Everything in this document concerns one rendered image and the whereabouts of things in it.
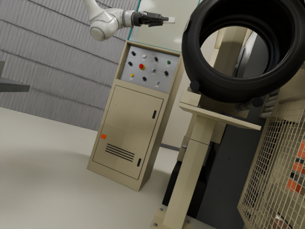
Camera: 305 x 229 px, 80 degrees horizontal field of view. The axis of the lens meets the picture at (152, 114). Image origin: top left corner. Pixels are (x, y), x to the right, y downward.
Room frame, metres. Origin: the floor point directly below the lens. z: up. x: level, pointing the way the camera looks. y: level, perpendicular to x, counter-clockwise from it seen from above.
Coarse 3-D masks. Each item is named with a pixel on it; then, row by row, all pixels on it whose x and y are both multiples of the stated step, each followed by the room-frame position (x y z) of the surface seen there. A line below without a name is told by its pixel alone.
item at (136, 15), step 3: (135, 12) 1.02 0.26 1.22; (138, 12) 1.02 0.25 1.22; (135, 15) 1.02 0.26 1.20; (138, 15) 1.01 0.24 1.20; (135, 18) 1.02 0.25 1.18; (138, 18) 1.02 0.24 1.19; (141, 18) 1.01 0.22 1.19; (144, 18) 1.01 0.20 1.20; (147, 18) 1.01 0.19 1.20; (135, 21) 1.03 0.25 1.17; (138, 21) 1.02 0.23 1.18; (141, 21) 1.05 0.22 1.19; (135, 24) 1.04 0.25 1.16; (138, 24) 1.04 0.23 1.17; (141, 24) 1.06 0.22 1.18; (144, 24) 1.08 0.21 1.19
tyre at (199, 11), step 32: (224, 0) 0.85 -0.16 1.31; (256, 0) 0.95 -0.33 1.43; (288, 0) 0.78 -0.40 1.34; (192, 32) 0.86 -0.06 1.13; (256, 32) 1.07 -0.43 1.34; (288, 32) 0.94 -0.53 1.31; (192, 64) 0.86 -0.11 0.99; (288, 64) 0.76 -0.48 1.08; (224, 96) 0.86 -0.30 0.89; (256, 96) 0.82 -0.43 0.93
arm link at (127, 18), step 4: (124, 12) 1.03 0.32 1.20; (128, 12) 1.02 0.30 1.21; (132, 12) 1.02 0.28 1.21; (124, 16) 1.03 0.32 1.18; (128, 16) 1.02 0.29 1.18; (132, 16) 1.03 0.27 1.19; (124, 20) 1.03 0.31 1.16; (128, 20) 1.03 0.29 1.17; (132, 20) 1.04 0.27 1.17; (124, 24) 1.05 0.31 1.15; (128, 24) 1.04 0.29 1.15; (132, 24) 1.05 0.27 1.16
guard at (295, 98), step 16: (304, 96) 0.79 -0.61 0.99; (304, 128) 0.73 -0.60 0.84; (272, 144) 0.95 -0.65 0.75; (288, 144) 0.80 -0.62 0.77; (256, 160) 1.11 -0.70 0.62; (272, 160) 0.89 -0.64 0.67; (256, 192) 0.95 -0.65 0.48; (288, 192) 0.69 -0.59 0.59; (240, 208) 1.09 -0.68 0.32; (256, 208) 0.89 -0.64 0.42; (272, 208) 0.76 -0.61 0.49; (288, 208) 0.66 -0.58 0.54; (304, 208) 0.58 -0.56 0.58; (272, 224) 0.72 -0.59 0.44; (288, 224) 0.63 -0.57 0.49
